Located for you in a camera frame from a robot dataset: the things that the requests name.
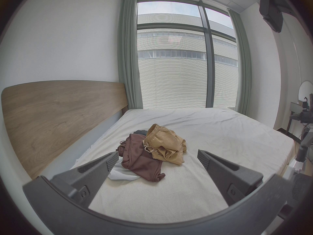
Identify white garment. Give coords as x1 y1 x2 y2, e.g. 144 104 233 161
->
108 157 141 181

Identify bed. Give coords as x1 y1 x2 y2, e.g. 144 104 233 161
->
1 80 295 223

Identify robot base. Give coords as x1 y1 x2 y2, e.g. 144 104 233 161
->
279 159 313 220

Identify tan shorts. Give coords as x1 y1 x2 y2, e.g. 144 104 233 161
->
142 124 187 166

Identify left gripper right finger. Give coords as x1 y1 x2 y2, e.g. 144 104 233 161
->
198 150 264 207

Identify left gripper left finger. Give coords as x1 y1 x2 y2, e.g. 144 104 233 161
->
51 152 119 208

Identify grey-green curtain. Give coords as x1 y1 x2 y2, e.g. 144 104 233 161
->
227 8 252 120
118 0 143 110

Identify grey side table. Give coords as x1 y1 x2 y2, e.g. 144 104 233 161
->
286 101 313 141

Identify round wall mirror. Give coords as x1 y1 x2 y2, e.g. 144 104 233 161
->
299 81 313 106

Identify brown garment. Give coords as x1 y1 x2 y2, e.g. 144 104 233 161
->
118 133 166 182

